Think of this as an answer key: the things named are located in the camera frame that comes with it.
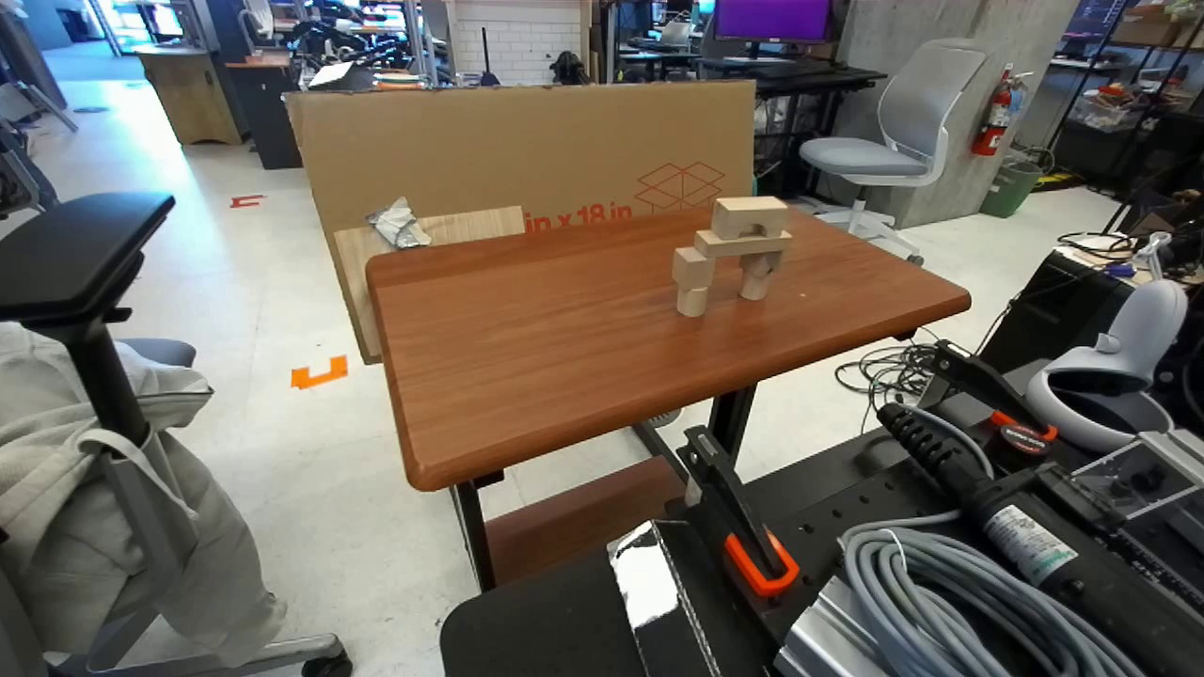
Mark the purple computer monitor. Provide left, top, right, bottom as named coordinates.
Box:
left=710, top=0, right=841, bottom=48

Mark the black chair armrest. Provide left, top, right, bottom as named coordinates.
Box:
left=0, top=186, right=180, bottom=442

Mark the brown wood panel under table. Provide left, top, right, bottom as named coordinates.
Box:
left=483, top=453, right=693, bottom=585

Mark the wooden cabinet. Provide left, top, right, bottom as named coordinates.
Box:
left=136, top=46, right=244, bottom=146

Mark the light grey jacket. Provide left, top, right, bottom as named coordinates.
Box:
left=0, top=318, right=286, bottom=661

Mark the black storage shelf rack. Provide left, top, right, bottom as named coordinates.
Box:
left=1035, top=0, right=1204, bottom=196

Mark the clear plastic box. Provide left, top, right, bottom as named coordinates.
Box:
left=1068, top=426, right=1204, bottom=527

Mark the black clamp with orange handle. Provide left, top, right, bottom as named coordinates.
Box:
left=918, top=343, right=1064, bottom=458
left=672, top=422, right=805, bottom=606

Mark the large brown cardboard sheet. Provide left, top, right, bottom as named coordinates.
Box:
left=281, top=77, right=762, bottom=260

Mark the green bin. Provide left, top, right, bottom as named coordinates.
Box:
left=980, top=156, right=1046, bottom=221

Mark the black table leg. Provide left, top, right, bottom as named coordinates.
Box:
left=703, top=383, right=762, bottom=471
left=450, top=471, right=509, bottom=595

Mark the black ribbed cable connector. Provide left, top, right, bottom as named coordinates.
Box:
left=873, top=399, right=1083, bottom=585

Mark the silver aluminium extrusion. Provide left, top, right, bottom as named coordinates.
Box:
left=773, top=570, right=883, bottom=677

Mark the notched wooden block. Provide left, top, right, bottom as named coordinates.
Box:
left=710, top=191, right=794, bottom=239

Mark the shiny metal bracket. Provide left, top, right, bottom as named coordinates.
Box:
left=603, top=515, right=725, bottom=677

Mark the wooden pillar block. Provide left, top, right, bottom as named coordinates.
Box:
left=739, top=252, right=784, bottom=304
left=670, top=244, right=714, bottom=318

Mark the black cabinet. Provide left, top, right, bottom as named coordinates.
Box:
left=221, top=51, right=307, bottom=171

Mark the white mesh office chair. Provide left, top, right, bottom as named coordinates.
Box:
left=794, top=35, right=992, bottom=262

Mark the white plastic bag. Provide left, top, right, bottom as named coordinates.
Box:
left=369, top=196, right=438, bottom=252

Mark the white cable bundle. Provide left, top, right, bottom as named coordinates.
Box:
left=833, top=339, right=942, bottom=404

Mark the grey coiled cable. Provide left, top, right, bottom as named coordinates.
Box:
left=833, top=506, right=1152, bottom=677

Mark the red fire extinguisher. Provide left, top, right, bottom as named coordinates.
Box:
left=968, top=68, right=1032, bottom=160

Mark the black controller box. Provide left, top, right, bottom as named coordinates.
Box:
left=975, top=246, right=1134, bottom=378

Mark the wooden bridge block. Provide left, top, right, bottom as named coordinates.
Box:
left=693, top=226, right=797, bottom=268

